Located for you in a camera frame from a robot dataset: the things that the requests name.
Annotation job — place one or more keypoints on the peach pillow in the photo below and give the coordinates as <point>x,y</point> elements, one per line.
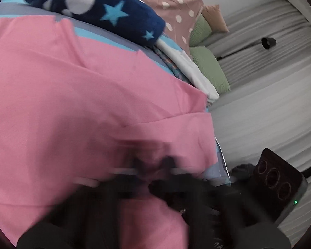
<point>215,18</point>

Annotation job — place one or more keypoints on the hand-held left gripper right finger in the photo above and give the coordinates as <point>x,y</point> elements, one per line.
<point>168,164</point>

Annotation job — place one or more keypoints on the black lamp stand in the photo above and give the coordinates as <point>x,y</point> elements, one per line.
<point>268,42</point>

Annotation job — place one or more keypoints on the navy star fleece blanket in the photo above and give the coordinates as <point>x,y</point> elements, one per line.
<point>134,26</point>

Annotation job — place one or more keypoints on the grey ribbed bed cover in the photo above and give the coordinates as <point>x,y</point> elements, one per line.
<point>261,96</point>

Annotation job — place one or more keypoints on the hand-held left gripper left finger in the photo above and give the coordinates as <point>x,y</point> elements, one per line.
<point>138,164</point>

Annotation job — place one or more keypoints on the white folded garment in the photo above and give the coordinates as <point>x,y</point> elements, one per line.
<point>194,75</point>

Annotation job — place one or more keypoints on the pink shirt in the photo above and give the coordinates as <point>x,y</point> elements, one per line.
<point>80,96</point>

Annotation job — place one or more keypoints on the green pillow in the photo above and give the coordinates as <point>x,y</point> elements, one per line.
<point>210,67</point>
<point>200,32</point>

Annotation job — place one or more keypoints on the person's right hand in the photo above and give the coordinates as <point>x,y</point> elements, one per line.
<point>242,172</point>

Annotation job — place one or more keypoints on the floral folded garment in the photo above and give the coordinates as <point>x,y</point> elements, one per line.
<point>176,67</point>

